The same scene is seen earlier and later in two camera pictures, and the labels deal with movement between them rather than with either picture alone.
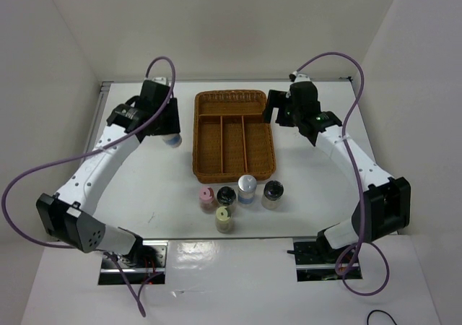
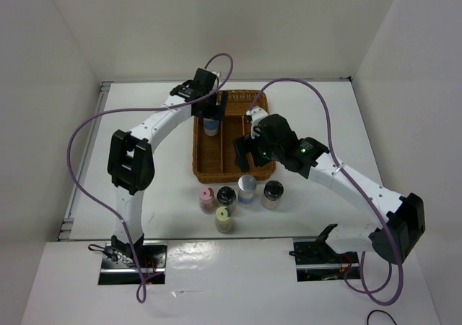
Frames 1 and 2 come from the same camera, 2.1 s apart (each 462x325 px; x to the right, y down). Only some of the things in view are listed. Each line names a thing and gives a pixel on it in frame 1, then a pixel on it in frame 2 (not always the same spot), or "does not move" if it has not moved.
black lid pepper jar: x=273 y=192 does not move
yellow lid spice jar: x=224 y=220 does not move
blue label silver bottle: x=247 y=185 does not move
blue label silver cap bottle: x=173 y=140 to x=211 y=126
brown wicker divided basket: x=232 y=143 does not move
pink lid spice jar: x=208 y=202 does not move
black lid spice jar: x=226 y=196 does not move
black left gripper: x=172 y=126 to x=215 y=113
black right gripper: x=277 y=99 to x=247 y=144
